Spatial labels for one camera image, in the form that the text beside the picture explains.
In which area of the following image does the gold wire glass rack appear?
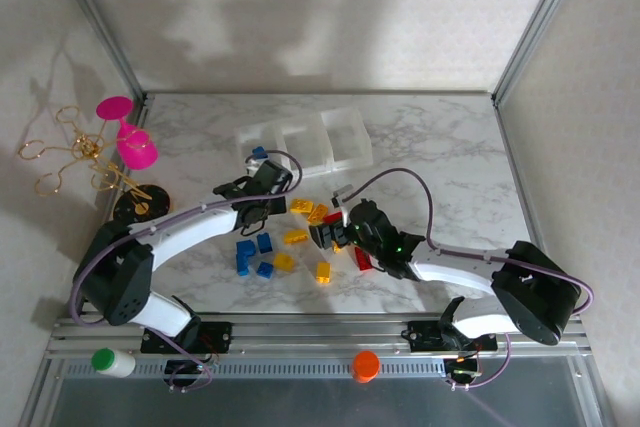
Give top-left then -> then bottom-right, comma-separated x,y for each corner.
18,104 -> 172,223

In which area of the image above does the slotted metal cable tray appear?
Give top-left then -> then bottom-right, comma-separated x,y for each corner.
42,357 -> 596,381

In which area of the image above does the orange bottle cap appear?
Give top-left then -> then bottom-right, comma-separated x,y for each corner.
351,350 -> 382,385

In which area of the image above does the large blue lego brick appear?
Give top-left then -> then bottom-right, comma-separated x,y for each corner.
235,240 -> 258,277

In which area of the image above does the white bottle green cap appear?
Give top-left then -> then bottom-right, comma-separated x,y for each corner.
90,347 -> 137,379

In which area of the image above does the aluminium table side rail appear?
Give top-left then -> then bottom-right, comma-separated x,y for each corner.
493,96 -> 549,248

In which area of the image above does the aluminium frame post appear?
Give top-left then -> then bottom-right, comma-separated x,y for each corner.
492,0 -> 589,104
47,0 -> 152,104

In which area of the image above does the wide aluminium base rail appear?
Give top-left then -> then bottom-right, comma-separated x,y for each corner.
47,313 -> 589,361

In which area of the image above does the thin aluminium frame rail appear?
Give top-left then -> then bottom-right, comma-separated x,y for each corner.
142,89 -> 499,98

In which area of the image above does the white translucent plastic bin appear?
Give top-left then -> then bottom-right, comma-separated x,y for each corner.
319,105 -> 375,172
274,114 -> 335,177
234,124 -> 284,172

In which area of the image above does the pink plastic wine glass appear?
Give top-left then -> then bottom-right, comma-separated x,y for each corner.
95,95 -> 159,171

